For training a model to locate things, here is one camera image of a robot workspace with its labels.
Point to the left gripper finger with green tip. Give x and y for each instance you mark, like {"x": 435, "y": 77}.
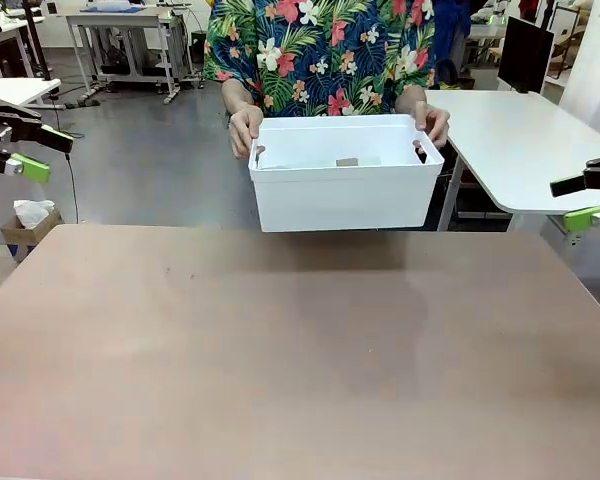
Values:
{"x": 22, "y": 125}
{"x": 30, "y": 169}

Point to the white plastic basket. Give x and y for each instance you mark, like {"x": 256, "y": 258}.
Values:
{"x": 345, "y": 200}

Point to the person's right forearm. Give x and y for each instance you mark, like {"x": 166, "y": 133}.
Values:
{"x": 237, "y": 95}

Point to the person's left forearm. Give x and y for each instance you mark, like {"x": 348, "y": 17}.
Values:
{"x": 410, "y": 97}

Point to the person's left hand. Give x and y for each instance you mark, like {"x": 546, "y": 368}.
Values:
{"x": 435, "y": 122}

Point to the person's right hand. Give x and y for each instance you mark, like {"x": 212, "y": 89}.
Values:
{"x": 244, "y": 131}

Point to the small white side table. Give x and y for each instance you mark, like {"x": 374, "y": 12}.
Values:
{"x": 15, "y": 87}

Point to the white crumpled paper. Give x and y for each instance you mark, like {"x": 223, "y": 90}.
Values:
{"x": 32, "y": 210}

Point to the brown cardboard box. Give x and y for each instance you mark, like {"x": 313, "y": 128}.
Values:
{"x": 30, "y": 237}

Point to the black vertical stand pole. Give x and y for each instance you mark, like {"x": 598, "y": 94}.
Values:
{"x": 36, "y": 45}

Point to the large white side table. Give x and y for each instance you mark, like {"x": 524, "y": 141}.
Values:
{"x": 515, "y": 145}

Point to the black computer monitor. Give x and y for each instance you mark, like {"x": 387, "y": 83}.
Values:
{"x": 525, "y": 52}

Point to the dark green stool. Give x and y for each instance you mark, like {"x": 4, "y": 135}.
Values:
{"x": 198, "y": 45}

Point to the blue jacket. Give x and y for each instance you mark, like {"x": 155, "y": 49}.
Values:
{"x": 450, "y": 30}

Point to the person in floral shirt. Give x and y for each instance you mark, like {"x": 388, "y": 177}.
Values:
{"x": 320, "y": 50}

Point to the grey metal frame desk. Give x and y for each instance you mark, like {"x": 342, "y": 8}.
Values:
{"x": 120, "y": 25}

